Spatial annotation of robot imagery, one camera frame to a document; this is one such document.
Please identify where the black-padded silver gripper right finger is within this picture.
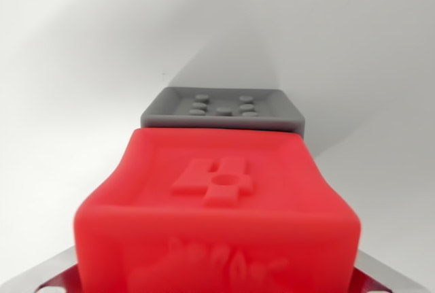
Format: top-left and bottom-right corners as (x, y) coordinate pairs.
(349, 249), (435, 293)

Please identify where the black-padded silver gripper left finger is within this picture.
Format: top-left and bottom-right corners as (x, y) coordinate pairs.
(0, 245), (83, 293)

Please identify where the red embossed cube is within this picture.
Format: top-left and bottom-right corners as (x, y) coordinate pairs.
(72, 126), (363, 293)

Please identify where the grey studded cube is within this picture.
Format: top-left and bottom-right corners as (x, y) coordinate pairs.
(139, 86), (307, 139)

